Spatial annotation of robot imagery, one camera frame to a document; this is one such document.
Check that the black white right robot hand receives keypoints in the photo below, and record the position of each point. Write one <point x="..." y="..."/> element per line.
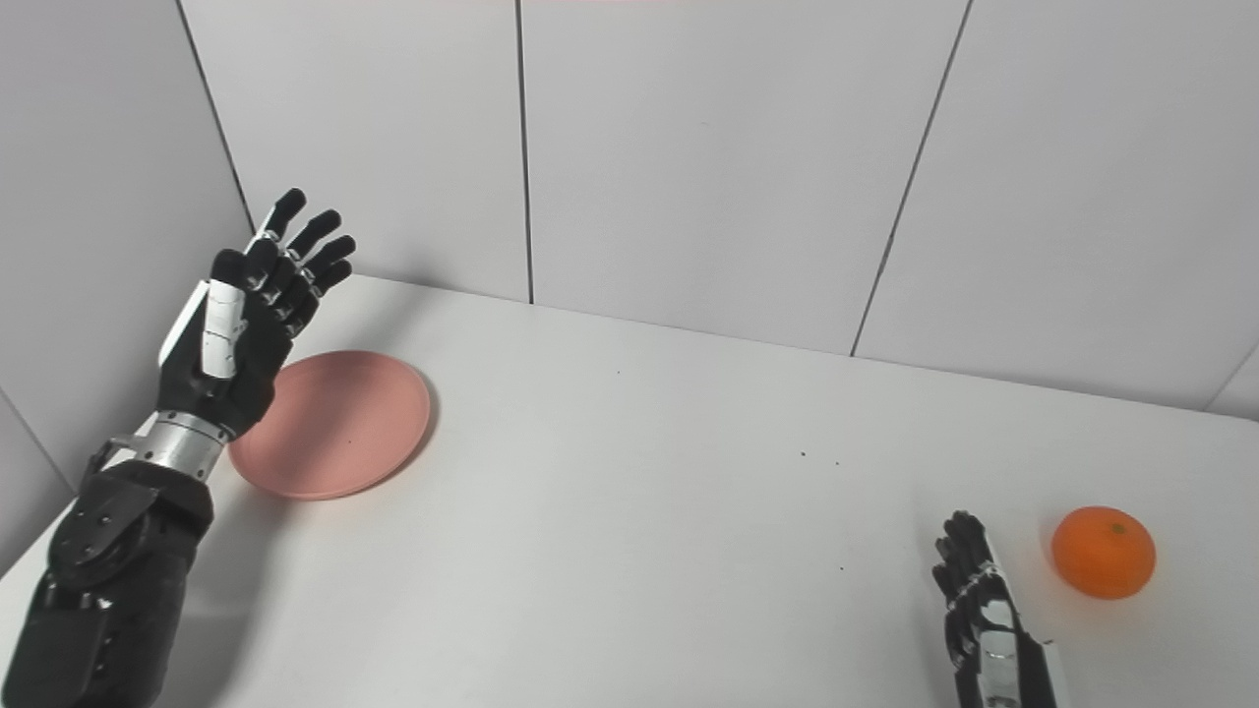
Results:
<point x="998" y="654"/>

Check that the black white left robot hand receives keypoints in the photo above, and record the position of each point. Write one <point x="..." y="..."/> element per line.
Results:
<point x="221" y="334"/>

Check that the pink round plate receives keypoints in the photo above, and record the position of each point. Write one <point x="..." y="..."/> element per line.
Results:
<point x="344" y="428"/>

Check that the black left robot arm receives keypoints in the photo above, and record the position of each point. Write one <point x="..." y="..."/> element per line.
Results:
<point x="108" y="580"/>

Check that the orange fruit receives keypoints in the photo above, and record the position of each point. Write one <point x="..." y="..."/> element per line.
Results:
<point x="1102" y="556"/>

